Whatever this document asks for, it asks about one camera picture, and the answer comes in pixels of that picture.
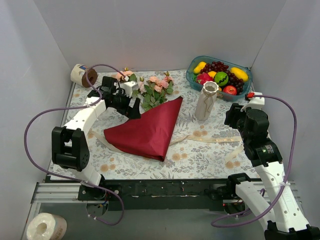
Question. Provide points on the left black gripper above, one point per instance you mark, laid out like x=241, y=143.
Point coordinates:
x=129, y=106

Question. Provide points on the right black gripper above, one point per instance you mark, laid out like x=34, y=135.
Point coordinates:
x=230, y=117

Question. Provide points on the cream printed ribbon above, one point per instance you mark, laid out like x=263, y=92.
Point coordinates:
x=212, y=140

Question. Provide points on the red wrapping paper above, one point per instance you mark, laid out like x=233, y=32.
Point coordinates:
x=161, y=119

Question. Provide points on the pink artificial flower bunch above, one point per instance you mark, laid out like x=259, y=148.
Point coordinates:
x=153, y=90

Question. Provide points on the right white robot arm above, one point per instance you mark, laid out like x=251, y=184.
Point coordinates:
x=285, y=220

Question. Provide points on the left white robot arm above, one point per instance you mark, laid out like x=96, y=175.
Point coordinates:
x=69, y=143

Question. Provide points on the white ceramic vase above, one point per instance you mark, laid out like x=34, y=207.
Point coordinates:
x=206, y=100

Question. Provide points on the red apple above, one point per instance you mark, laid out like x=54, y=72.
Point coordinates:
x=231, y=90

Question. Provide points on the dark red grape bunch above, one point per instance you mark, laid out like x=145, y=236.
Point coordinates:
x=219, y=66

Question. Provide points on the teal plastic fruit basket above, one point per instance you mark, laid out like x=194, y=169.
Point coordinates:
x=222, y=95

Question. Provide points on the floral patterned table mat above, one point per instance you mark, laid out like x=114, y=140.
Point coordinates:
x=185, y=160

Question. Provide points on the right yellow mango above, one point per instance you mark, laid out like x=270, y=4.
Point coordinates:
x=239, y=73

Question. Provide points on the yellow mango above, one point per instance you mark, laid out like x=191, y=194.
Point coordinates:
x=239, y=73
x=199, y=67

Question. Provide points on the small yellow lemon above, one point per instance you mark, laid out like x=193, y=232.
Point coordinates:
x=212, y=74

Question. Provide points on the brown-ended paper roll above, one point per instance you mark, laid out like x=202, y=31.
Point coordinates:
x=79, y=75

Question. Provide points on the pink dragon fruit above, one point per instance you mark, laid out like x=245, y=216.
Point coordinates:
x=203, y=78

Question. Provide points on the left yellow mango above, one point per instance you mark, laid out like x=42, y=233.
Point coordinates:
x=199, y=67

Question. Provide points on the white tissue roll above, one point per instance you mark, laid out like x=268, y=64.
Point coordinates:
x=46, y=226

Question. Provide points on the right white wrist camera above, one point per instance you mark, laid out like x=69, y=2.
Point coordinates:
x=254, y=101

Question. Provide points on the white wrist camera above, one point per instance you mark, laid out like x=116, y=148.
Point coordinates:
x=254, y=101
x=129, y=87

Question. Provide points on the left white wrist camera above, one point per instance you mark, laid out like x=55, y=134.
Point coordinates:
x=129, y=87

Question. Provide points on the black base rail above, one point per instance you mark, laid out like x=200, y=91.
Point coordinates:
x=164, y=194

